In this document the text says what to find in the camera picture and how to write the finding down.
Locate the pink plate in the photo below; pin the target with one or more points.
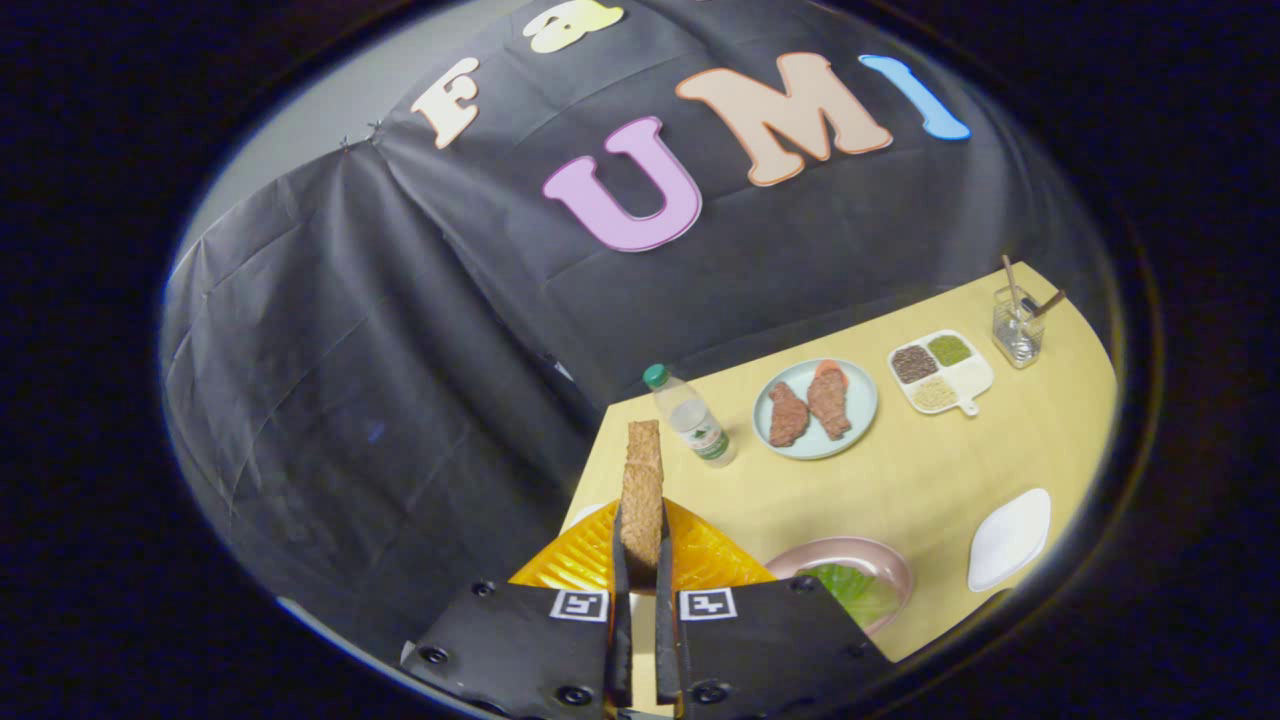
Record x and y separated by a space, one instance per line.
885 565

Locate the orange food slice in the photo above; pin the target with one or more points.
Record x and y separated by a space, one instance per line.
830 370

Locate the white divided seasoning dish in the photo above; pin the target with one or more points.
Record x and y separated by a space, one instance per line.
970 380

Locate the clear glass cup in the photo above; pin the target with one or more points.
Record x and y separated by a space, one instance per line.
1018 338

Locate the clear plastic water bottle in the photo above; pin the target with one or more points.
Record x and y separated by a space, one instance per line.
695 420

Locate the green lettuce leaf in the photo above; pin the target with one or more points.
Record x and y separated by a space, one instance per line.
845 585

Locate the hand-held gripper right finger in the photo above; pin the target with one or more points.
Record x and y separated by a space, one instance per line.
666 600

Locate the black backdrop cloth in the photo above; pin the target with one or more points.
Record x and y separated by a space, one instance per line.
350 350

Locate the light blue plate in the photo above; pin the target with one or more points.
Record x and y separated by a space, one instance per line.
862 410

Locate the thin wooden stick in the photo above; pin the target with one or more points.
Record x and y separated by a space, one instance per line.
1010 280

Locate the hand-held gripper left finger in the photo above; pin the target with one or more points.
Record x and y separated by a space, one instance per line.
620 600

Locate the white plate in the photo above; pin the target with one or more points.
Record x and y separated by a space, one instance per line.
1010 540

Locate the toasted bread slice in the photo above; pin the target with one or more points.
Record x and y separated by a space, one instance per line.
642 490

